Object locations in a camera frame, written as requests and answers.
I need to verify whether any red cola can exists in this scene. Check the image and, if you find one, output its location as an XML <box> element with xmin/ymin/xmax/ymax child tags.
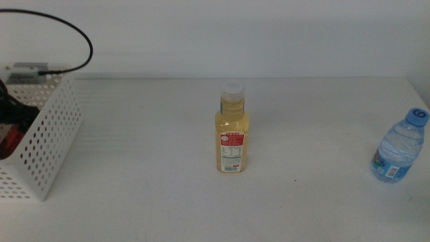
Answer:
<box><xmin>0</xmin><ymin>124</ymin><xmax>26</xmax><ymax>161</ymax></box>

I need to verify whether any yellow juice bottle white cap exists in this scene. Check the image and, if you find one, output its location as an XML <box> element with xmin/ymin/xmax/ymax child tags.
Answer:
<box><xmin>214</xmin><ymin>79</ymin><xmax>251</xmax><ymax>174</ymax></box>

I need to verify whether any clear water bottle blue cap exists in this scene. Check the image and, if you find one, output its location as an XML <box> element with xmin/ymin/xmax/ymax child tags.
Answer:
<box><xmin>370</xmin><ymin>107</ymin><xmax>430</xmax><ymax>184</ymax></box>

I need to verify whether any white perforated plastic basket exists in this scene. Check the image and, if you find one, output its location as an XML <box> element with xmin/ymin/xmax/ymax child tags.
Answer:
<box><xmin>0</xmin><ymin>63</ymin><xmax>83</xmax><ymax>202</ymax></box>

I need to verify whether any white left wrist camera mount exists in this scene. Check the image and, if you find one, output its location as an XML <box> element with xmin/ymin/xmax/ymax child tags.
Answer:
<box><xmin>5</xmin><ymin>63</ymin><xmax>65</xmax><ymax>85</ymax></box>

